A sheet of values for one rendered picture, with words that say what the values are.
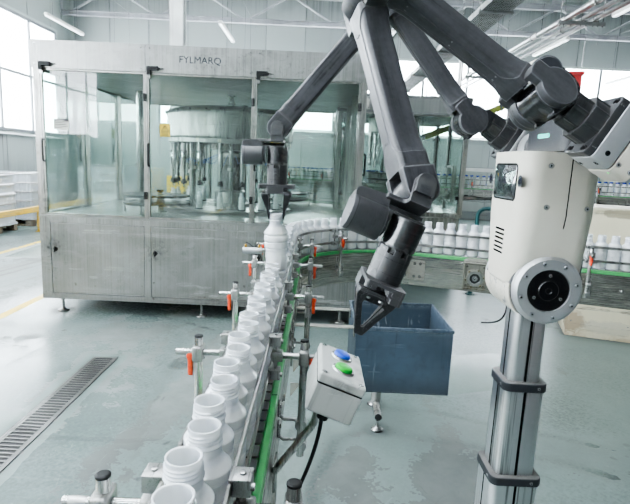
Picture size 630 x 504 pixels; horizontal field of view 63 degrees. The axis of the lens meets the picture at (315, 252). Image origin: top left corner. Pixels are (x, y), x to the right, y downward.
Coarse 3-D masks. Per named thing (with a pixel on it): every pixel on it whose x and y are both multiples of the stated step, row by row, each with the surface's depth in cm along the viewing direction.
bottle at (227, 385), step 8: (216, 376) 68; (224, 376) 68; (232, 376) 68; (216, 384) 65; (224, 384) 68; (232, 384) 66; (216, 392) 65; (224, 392) 65; (232, 392) 66; (232, 400) 66; (232, 408) 66; (240, 408) 67; (232, 416) 65; (240, 416) 66; (232, 424) 65; (240, 424) 66; (240, 432) 66; (240, 464) 67
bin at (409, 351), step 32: (352, 320) 177; (384, 320) 192; (416, 320) 192; (352, 352) 171; (384, 352) 162; (416, 352) 162; (448, 352) 162; (384, 384) 164; (416, 384) 164; (448, 384) 164
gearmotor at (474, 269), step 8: (464, 264) 257; (472, 264) 256; (480, 264) 254; (464, 272) 257; (472, 272) 255; (480, 272) 254; (464, 280) 258; (472, 280) 256; (480, 280) 255; (464, 288) 259; (472, 288) 257; (480, 288) 257; (504, 312) 254; (496, 320) 262
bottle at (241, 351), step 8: (232, 344) 80; (240, 344) 80; (232, 352) 77; (240, 352) 77; (248, 352) 78; (240, 360) 77; (248, 360) 78; (240, 368) 77; (248, 368) 78; (240, 376) 77; (248, 376) 78; (256, 376) 79; (248, 384) 77; (248, 392) 77; (248, 400) 78; (256, 400) 80; (248, 408) 78; (248, 432) 79; (248, 440) 79; (248, 448) 79
